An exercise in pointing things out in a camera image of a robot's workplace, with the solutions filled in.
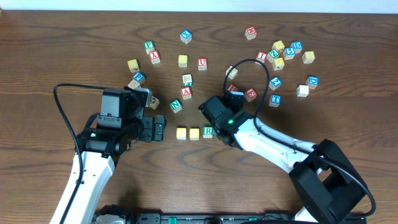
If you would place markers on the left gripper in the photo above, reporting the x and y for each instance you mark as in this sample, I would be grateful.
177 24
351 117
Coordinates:
148 128

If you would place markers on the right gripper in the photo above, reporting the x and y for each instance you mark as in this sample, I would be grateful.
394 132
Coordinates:
236 96

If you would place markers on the green R block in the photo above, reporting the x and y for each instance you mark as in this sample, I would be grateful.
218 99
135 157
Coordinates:
207 132

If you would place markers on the yellow O block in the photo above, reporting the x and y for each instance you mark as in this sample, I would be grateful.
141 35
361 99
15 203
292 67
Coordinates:
194 134

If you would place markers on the yellow C block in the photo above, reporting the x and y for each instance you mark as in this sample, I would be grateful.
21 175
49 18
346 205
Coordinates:
181 133

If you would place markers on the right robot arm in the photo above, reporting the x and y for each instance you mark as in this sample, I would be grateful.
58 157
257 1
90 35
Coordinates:
325 180

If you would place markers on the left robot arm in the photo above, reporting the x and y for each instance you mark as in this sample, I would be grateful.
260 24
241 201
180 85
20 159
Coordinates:
105 136

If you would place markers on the white red block left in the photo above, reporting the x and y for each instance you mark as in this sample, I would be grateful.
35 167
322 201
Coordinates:
134 84

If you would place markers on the red U block lower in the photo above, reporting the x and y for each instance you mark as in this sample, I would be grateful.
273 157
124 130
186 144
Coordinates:
232 87

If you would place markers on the red u block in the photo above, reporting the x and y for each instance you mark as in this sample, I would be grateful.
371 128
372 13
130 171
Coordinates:
202 64
232 87

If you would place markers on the white face picture block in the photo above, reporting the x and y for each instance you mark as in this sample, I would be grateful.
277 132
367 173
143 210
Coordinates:
154 103

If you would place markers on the blue P block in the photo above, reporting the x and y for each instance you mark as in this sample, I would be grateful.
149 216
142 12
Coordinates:
139 77

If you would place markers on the red E block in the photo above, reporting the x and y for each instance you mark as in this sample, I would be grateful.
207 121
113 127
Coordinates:
250 94

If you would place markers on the red A block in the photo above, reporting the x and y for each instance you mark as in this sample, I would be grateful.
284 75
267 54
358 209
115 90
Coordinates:
186 92

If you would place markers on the white picture block middle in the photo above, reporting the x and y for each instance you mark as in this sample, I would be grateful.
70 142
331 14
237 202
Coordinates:
231 72

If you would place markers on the green N block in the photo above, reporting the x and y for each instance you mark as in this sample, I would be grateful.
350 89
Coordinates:
176 106

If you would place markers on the yellow block far left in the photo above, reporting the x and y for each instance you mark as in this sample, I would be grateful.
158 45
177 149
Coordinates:
133 65

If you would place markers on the white green picture block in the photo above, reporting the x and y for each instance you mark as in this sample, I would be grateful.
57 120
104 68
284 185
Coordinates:
187 80

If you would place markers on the red U block upper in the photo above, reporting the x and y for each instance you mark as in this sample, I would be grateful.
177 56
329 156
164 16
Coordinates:
202 64

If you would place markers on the blue T block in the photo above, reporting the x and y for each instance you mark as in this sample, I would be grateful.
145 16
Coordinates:
275 100

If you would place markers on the red Y block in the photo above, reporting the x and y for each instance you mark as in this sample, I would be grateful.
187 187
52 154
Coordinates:
154 57

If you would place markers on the yellow block upper middle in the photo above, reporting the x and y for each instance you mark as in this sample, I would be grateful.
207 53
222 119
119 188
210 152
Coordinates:
182 60

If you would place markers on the blue 2 block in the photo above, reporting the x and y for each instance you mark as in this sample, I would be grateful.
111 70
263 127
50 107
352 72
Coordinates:
275 83

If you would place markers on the green F block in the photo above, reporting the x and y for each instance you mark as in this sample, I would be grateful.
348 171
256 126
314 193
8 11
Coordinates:
149 46

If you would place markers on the red I block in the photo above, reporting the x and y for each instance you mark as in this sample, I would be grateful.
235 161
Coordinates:
261 57

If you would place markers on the yellow block below Z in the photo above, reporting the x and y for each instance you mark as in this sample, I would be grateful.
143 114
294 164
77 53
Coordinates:
278 64

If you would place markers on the green Z block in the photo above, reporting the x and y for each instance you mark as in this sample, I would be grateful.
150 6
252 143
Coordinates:
272 55

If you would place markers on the blue X block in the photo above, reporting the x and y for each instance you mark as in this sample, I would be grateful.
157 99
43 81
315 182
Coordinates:
186 36

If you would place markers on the red block top right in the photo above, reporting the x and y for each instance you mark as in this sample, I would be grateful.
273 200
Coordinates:
250 33

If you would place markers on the white block right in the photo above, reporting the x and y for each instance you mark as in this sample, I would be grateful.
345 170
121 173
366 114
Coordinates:
302 90

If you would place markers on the yellow block upper right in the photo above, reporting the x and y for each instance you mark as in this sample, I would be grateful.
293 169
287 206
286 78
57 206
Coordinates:
278 46

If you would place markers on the blue 5 block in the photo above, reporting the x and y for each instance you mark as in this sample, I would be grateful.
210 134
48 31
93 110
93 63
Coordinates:
288 53

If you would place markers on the blue D block right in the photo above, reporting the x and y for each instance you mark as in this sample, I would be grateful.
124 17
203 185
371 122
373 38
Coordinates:
312 82

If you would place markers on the blue d block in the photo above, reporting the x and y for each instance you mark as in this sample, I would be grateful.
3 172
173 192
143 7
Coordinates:
297 46
312 82

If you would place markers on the blue D block upper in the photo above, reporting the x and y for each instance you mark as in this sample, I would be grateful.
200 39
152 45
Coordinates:
297 46

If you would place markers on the yellow 8 block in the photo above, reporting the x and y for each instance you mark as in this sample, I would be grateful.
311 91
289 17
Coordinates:
308 57

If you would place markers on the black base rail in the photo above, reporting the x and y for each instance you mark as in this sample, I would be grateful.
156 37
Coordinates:
115 214

